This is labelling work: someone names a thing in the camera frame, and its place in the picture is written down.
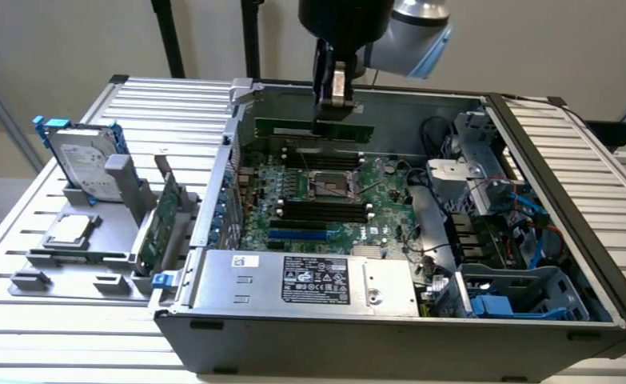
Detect dark RAM stick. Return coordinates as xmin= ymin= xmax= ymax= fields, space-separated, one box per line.
xmin=25 ymin=248 xmax=130 ymax=258

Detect black expansion slot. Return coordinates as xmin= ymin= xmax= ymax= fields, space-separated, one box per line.
xmin=266 ymin=218 xmax=329 ymax=230

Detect hard disk with blue carrier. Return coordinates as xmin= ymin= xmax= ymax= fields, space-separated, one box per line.
xmin=30 ymin=114 xmax=128 ymax=206

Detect grey case release handle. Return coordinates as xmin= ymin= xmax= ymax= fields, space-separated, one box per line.
xmin=228 ymin=77 xmax=265 ymax=107

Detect black wire bundle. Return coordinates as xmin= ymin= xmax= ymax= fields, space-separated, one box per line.
xmin=420 ymin=116 xmax=456 ymax=162

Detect silver CPU chip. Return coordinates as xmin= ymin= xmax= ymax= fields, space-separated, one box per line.
xmin=49 ymin=215 xmax=98 ymax=242

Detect black RAM slot bank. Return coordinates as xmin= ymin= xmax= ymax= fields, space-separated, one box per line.
xmin=276 ymin=198 xmax=372 ymax=224
xmin=278 ymin=142 xmax=362 ymax=170

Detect blue data wire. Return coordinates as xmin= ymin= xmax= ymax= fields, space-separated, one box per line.
xmin=507 ymin=190 xmax=553 ymax=270

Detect blue case latch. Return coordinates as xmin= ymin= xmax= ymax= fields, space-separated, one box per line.
xmin=150 ymin=270 xmax=178 ymax=290

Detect CPU socket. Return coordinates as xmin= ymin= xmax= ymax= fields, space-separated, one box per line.
xmin=300 ymin=169 xmax=362 ymax=202

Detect green graphics card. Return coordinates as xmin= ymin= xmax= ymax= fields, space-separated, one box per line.
xmin=129 ymin=154 xmax=185 ymax=278

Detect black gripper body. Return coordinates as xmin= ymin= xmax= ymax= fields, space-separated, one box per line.
xmin=297 ymin=0 xmax=394 ymax=55

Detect blue plastic drive cage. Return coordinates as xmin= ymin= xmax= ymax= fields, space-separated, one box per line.
xmin=452 ymin=262 xmax=591 ymax=322

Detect blue expansion slot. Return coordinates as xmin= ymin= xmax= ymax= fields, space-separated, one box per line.
xmin=266 ymin=228 xmax=329 ymax=242

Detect green RAM stick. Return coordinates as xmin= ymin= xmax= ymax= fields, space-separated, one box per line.
xmin=253 ymin=116 xmax=376 ymax=144

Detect black open PC case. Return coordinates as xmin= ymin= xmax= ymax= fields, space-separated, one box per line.
xmin=150 ymin=78 xmax=626 ymax=375

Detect silver power supply unit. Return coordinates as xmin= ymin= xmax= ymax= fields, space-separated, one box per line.
xmin=174 ymin=249 xmax=421 ymax=319

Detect black stand pole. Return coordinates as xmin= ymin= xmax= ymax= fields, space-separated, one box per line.
xmin=148 ymin=0 xmax=186 ymax=78
xmin=238 ymin=0 xmax=265 ymax=79

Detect grey parts rack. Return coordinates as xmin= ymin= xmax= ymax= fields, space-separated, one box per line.
xmin=4 ymin=154 xmax=208 ymax=306

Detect metal disk bay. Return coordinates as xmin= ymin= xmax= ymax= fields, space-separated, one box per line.
xmin=425 ymin=110 xmax=511 ymax=219

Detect small silver chipset heatsink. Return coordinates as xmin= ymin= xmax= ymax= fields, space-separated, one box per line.
xmin=350 ymin=244 xmax=388 ymax=260

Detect green motherboard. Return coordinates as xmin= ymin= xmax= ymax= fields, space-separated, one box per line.
xmin=233 ymin=139 xmax=437 ymax=281

